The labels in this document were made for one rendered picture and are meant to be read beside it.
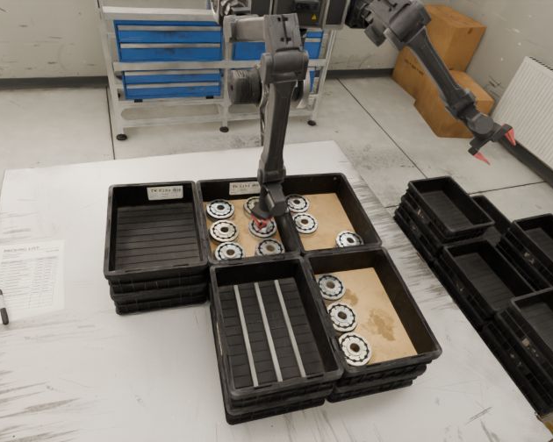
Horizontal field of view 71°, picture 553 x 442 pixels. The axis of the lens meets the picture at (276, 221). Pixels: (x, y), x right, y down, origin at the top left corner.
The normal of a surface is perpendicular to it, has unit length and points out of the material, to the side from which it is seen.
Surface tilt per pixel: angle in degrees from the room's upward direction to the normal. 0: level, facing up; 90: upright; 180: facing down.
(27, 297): 0
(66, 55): 90
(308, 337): 0
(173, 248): 0
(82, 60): 90
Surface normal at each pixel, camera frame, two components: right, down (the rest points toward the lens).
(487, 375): 0.13, -0.70
